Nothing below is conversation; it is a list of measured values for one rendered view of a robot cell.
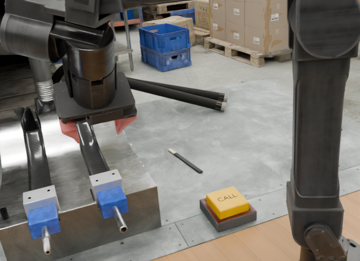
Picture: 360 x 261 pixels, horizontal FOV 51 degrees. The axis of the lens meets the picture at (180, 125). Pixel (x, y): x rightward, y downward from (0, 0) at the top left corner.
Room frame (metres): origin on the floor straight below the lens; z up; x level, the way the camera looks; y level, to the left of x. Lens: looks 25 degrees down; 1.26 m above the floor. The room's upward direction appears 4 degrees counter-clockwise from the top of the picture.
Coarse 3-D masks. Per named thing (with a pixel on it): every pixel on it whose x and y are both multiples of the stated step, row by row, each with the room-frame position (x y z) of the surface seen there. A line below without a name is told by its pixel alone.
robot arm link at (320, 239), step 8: (312, 224) 0.38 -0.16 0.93; (320, 224) 0.38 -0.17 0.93; (304, 232) 0.38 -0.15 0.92; (312, 232) 0.37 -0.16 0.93; (320, 232) 0.37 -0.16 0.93; (328, 232) 0.37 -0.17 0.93; (304, 240) 0.38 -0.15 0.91; (312, 240) 0.37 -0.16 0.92; (320, 240) 0.37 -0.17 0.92; (328, 240) 0.37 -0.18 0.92; (336, 240) 0.37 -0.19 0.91; (312, 248) 0.37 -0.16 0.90; (320, 248) 0.37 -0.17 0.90; (328, 248) 0.37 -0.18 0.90; (336, 248) 0.37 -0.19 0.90; (320, 256) 0.38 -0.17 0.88; (328, 256) 0.37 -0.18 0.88; (336, 256) 0.37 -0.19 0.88; (344, 256) 0.37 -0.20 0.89
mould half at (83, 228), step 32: (0, 128) 0.77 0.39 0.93; (96, 128) 0.78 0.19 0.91; (64, 160) 0.69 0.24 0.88; (128, 160) 0.66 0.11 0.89; (0, 192) 0.58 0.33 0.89; (64, 192) 0.56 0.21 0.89; (128, 192) 0.54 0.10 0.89; (0, 224) 0.48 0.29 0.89; (64, 224) 0.50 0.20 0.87; (96, 224) 0.52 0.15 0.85; (128, 224) 0.54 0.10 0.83; (160, 224) 0.56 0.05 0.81; (32, 256) 0.48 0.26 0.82; (64, 256) 0.50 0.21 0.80
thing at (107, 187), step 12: (96, 180) 0.55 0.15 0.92; (108, 180) 0.55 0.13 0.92; (120, 180) 0.55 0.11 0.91; (96, 192) 0.53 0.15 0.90; (108, 192) 0.53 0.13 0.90; (120, 192) 0.53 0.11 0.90; (96, 204) 0.53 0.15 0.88; (108, 204) 0.50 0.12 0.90; (120, 204) 0.50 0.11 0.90; (108, 216) 0.50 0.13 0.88; (120, 216) 0.47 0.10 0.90; (120, 228) 0.45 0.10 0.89
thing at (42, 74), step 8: (32, 64) 1.21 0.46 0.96; (40, 64) 1.21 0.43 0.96; (48, 64) 1.23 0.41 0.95; (32, 72) 1.21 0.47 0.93; (40, 72) 1.20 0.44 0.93; (48, 72) 1.22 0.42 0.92; (40, 80) 1.20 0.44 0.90; (48, 80) 1.22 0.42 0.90; (40, 88) 1.21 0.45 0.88; (48, 88) 1.21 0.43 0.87; (40, 96) 1.21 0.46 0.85; (48, 96) 1.21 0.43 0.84
